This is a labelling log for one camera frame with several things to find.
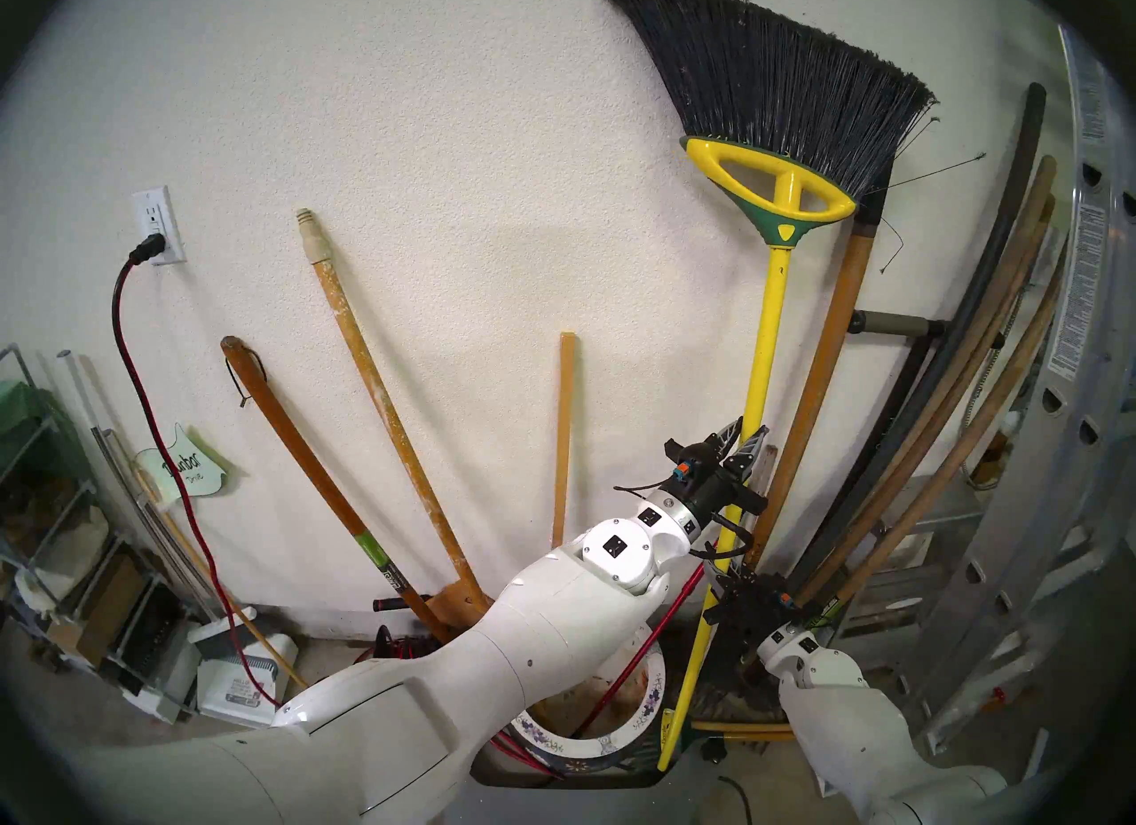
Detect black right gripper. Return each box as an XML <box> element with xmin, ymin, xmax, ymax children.
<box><xmin>708</xmin><ymin>559</ymin><xmax>795</xmax><ymax>647</ymax></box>

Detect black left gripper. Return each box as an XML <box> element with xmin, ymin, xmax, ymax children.
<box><xmin>667</xmin><ymin>419</ymin><xmax>769</xmax><ymax>531</ymax></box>

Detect yellow broom black bristles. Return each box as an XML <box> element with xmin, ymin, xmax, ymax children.
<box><xmin>603</xmin><ymin>0</ymin><xmax>986</xmax><ymax>773</ymax></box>

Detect white floral ceramic pot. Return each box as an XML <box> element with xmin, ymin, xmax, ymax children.
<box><xmin>510</xmin><ymin>641</ymin><xmax>668</xmax><ymax>775</ymax></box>

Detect grey flat wooden stake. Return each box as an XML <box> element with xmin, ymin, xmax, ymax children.
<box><xmin>754</xmin><ymin>444</ymin><xmax>782</xmax><ymax>558</ymax></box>

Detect red walking cane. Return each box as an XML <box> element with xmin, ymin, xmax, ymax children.
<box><xmin>572</xmin><ymin>566</ymin><xmax>706</xmax><ymax>740</ymax></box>

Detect thin flat wooden stick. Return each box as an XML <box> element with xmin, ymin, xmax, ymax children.
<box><xmin>550</xmin><ymin>332</ymin><xmax>578</xmax><ymax>551</ymax></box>

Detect black tool olive grip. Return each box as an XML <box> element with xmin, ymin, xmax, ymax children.
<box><xmin>799</xmin><ymin>309</ymin><xmax>947</xmax><ymax>567</ymax></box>

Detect grey metal step stool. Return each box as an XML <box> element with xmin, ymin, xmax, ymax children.
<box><xmin>843</xmin><ymin>473</ymin><xmax>986</xmax><ymax>638</ymax></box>

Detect brown bottle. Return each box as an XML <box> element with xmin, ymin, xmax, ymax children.
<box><xmin>967</xmin><ymin>433</ymin><xmax>1017</xmax><ymax>489</ymax></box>

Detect long bare wooden pole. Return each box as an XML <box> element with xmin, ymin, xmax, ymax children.
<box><xmin>803</xmin><ymin>196</ymin><xmax>1057</xmax><ymax>633</ymax></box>
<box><xmin>834</xmin><ymin>249</ymin><xmax>1069</xmax><ymax>607</ymax></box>

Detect brown wooden board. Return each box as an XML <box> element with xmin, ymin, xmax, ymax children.
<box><xmin>424</xmin><ymin>576</ymin><xmax>498</xmax><ymax>636</ymax></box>

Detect aluminium ladder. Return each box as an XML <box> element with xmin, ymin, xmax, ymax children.
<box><xmin>892</xmin><ymin>24</ymin><xmax>1136</xmax><ymax>762</ymax></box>

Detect paint-spattered wooden pole threaded tip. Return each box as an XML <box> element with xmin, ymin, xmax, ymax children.
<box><xmin>296</xmin><ymin>208</ymin><xmax>493</xmax><ymax>624</ymax></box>

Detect white plastic box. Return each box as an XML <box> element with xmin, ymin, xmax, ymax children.
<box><xmin>191</xmin><ymin>624</ymin><xmax>298</xmax><ymax>731</ymax></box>

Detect mint green name sign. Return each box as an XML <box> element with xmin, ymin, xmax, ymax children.
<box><xmin>135</xmin><ymin>424</ymin><xmax>227</xmax><ymax>500</ymax></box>

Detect grey metal rod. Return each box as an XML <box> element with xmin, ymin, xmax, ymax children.
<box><xmin>89</xmin><ymin>424</ymin><xmax>223</xmax><ymax>620</ymax></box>

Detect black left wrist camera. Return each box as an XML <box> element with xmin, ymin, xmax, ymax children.
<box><xmin>666</xmin><ymin>440</ymin><xmax>718</xmax><ymax>482</ymax></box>

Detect yellow handled garden tool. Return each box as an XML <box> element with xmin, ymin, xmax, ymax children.
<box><xmin>661</xmin><ymin>706</ymin><xmax>795</xmax><ymax>744</ymax></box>

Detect wooden handle black grip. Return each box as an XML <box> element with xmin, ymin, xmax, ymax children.
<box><xmin>744</xmin><ymin>184</ymin><xmax>893</xmax><ymax>571</ymax></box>

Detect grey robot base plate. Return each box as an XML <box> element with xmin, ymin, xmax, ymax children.
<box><xmin>470</xmin><ymin>766</ymin><xmax>791</xmax><ymax>825</ymax></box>

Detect red black cord reel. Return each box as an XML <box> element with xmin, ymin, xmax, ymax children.
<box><xmin>355</xmin><ymin>624</ymin><xmax>449</xmax><ymax>666</ymax></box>

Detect bundle of leaning handles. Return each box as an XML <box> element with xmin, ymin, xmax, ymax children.
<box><xmin>790</xmin><ymin>155</ymin><xmax>1058</xmax><ymax>616</ymax></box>

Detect bundle of long tool handles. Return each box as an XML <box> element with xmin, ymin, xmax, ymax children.
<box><xmin>785</xmin><ymin>82</ymin><xmax>1046</xmax><ymax>607</ymax></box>

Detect dark brown handle green band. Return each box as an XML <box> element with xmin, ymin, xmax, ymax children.
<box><xmin>220</xmin><ymin>336</ymin><xmax>454</xmax><ymax>647</ymax></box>

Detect red black power cord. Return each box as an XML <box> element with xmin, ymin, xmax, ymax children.
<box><xmin>111</xmin><ymin>235</ymin><xmax>285</xmax><ymax>709</ymax></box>

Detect grey wire shelf rack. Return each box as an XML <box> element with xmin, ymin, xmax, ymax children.
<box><xmin>0</xmin><ymin>344</ymin><xmax>205</xmax><ymax>718</ymax></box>

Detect white wall outlet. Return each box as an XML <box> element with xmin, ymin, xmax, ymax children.
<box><xmin>131</xmin><ymin>186</ymin><xmax>187</xmax><ymax>266</ymax></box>

